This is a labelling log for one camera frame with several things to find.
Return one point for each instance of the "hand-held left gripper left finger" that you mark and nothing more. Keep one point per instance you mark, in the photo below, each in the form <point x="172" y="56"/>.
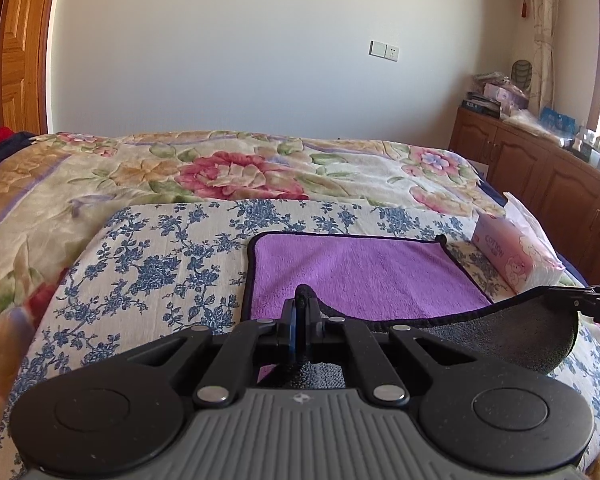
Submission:
<point x="292" y="332"/>

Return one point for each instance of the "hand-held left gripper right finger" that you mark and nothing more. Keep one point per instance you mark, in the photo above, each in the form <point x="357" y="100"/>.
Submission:
<point x="311" y="331"/>

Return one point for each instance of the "purple towel with black edge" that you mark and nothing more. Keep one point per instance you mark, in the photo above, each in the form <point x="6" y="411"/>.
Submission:
<point x="365" y="275"/>

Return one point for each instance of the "pink tissue pack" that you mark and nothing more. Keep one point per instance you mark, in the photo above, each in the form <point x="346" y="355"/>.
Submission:
<point x="520" y="250"/>

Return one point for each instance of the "wooden cabinet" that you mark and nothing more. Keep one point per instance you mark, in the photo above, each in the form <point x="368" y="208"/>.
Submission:
<point x="540" y="170"/>

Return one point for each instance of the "dark small box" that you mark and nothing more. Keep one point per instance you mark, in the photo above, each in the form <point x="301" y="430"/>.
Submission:
<point x="587" y="152"/>

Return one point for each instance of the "blue floral bed sheet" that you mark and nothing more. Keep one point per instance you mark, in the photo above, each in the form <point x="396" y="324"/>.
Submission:
<point x="150" y="270"/>

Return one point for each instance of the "blue packet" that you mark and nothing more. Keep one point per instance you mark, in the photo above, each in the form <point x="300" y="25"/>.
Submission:
<point x="557" y="120"/>

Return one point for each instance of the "clear plastic bag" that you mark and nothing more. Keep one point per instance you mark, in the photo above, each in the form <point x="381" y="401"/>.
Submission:
<point x="530" y="122"/>

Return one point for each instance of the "pink flower quilt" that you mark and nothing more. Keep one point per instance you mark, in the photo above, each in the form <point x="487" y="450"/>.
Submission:
<point x="215" y="170"/>

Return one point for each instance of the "black box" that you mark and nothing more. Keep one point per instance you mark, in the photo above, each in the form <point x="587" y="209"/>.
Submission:
<point x="480" y="107"/>

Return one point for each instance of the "pink packet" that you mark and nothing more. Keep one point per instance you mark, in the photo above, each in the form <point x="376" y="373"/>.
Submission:
<point x="505" y="94"/>

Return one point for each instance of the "round hand fan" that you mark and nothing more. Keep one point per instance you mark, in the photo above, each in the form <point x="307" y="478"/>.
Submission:
<point x="521" y="73"/>

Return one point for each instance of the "cream patterned curtain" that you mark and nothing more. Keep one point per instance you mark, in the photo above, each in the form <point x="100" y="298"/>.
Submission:
<point x="542" y="25"/>

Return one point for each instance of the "red tassel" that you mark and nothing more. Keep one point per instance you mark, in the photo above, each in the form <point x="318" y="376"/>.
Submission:
<point x="521" y="2"/>

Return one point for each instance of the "dark blue cloth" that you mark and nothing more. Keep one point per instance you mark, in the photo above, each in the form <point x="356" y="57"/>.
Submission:
<point x="5" y="152"/>

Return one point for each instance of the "wooden door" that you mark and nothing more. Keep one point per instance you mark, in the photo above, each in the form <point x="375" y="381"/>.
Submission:
<point x="15" y="50"/>

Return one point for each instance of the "white wall socket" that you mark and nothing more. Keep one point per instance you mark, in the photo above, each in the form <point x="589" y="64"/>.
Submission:
<point x="391" y="52"/>

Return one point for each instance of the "white wall switch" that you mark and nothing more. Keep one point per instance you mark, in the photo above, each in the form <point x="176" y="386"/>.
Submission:
<point x="377" y="48"/>

